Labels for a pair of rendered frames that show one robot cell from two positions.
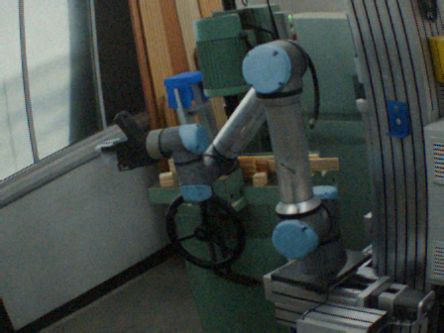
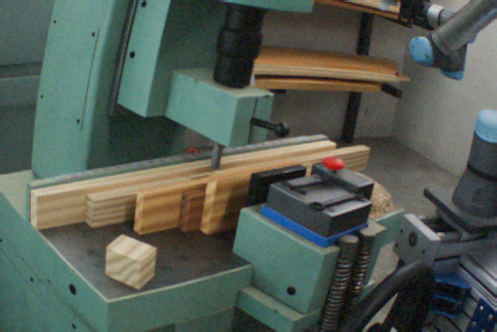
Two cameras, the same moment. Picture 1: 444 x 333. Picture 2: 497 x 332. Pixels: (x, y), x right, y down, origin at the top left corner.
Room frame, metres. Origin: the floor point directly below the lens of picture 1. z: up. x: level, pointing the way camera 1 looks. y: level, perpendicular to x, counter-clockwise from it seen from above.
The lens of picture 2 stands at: (2.39, 0.83, 1.30)
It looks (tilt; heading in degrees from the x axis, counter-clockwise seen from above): 20 degrees down; 282
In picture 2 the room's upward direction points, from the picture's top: 11 degrees clockwise
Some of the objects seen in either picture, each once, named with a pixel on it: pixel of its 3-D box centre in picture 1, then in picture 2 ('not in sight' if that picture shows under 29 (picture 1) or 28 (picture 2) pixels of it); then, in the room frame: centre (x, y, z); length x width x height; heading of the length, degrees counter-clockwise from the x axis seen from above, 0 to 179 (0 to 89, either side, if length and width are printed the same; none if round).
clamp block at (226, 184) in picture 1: (216, 186); (310, 250); (2.47, 0.03, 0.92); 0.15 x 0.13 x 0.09; 61
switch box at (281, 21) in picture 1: (284, 29); not in sight; (2.84, -0.35, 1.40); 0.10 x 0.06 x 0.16; 151
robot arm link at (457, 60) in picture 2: not in sight; (450, 57); (2.28, -0.88, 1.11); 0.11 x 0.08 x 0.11; 52
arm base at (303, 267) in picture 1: (322, 249); not in sight; (1.84, -0.24, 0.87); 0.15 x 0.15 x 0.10
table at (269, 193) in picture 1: (229, 190); (255, 254); (2.54, -0.01, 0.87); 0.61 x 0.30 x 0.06; 61
